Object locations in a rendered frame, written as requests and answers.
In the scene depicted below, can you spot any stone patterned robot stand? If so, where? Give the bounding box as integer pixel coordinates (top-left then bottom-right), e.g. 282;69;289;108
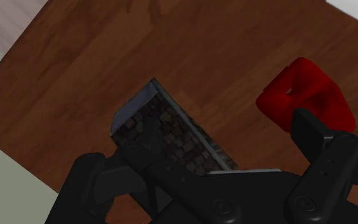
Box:
109;77;240;176

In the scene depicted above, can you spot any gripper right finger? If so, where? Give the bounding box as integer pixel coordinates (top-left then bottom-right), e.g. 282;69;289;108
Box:
285;107;358;224

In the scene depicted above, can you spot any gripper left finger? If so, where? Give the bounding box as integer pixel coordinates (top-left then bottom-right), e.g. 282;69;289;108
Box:
45;144;242;224

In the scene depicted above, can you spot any red rounded square object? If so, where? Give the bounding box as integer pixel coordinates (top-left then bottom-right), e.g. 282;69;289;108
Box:
255;57;357;134

